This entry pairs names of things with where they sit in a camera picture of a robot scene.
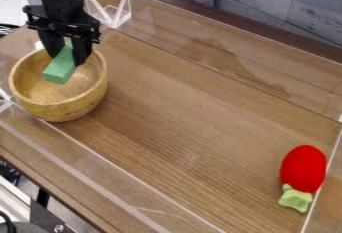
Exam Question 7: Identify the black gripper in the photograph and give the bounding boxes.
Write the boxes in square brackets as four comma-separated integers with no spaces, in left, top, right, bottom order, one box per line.
[22,0,100,66]

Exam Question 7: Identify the green foam stick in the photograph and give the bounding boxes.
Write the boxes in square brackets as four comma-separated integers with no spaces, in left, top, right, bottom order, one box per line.
[42,42,76,85]

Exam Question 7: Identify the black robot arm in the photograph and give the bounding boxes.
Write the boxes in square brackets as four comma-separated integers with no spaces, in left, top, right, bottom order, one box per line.
[22,0,100,66]

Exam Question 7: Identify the brown wooden bowl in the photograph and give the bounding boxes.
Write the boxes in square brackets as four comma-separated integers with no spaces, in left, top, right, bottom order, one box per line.
[8,49,107,122]

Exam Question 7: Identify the black clamp under table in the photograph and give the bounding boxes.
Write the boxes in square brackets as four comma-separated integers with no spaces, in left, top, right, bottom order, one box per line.
[0,200,79,233]

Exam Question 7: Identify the red plush strawberry toy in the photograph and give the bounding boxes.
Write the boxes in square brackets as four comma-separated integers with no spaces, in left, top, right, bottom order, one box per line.
[278,145,327,213]

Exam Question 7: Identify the clear acrylic corner bracket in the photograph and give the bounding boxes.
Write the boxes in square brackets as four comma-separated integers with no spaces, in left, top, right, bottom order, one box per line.
[85,0,131,29]

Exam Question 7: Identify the clear acrylic tray wall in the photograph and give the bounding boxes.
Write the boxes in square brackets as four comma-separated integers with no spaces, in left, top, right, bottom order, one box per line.
[0,0,342,233]

